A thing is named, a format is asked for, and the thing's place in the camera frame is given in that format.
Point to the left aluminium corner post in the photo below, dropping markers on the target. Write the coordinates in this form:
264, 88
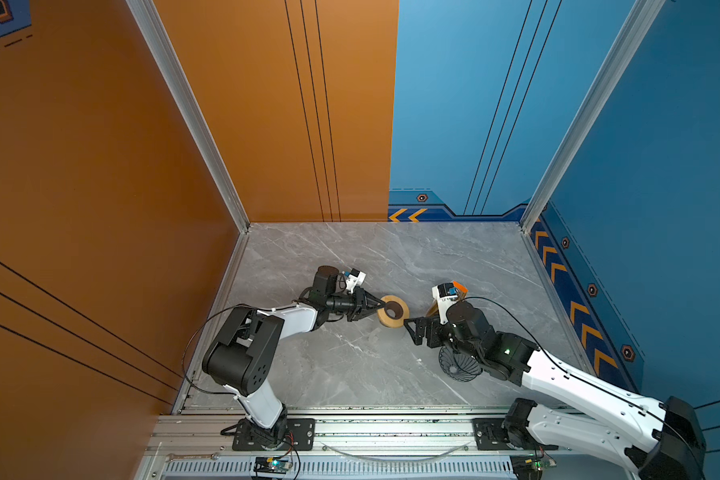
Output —
152, 29

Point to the black ribbed coffee dripper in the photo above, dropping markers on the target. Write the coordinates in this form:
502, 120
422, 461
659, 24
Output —
458, 366

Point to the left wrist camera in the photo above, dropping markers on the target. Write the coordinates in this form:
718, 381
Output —
353, 278

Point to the right aluminium corner post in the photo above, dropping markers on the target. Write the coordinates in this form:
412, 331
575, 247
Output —
629, 38

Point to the clear tube on rail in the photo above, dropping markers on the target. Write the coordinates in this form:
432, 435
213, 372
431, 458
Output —
383, 459

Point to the aluminium corner post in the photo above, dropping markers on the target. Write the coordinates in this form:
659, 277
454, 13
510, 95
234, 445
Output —
629, 38
152, 29

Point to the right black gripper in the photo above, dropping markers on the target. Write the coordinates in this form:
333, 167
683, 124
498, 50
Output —
419, 330

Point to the right green circuit board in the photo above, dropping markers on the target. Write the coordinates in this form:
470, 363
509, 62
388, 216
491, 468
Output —
528, 468

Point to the left green circuit board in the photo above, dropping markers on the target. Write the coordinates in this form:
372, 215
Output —
272, 468

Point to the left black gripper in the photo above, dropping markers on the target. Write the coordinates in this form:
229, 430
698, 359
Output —
359, 302

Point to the wooden ring dripper stand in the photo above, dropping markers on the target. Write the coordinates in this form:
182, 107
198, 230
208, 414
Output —
394, 312

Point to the aluminium rail base frame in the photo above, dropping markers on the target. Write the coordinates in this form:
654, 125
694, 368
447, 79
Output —
198, 445

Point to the green circuit board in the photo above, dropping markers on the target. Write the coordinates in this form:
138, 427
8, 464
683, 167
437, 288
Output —
528, 468
272, 468

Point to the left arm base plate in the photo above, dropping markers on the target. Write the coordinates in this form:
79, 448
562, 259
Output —
296, 432

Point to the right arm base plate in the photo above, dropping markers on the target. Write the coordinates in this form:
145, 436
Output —
502, 434

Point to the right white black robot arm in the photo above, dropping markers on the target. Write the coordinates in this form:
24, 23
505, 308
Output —
653, 439

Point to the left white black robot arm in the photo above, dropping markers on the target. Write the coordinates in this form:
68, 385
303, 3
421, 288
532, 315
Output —
241, 354

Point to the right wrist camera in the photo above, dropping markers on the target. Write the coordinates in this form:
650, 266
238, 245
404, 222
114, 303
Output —
447, 295

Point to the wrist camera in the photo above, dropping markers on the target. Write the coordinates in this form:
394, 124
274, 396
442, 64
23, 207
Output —
353, 278
447, 295

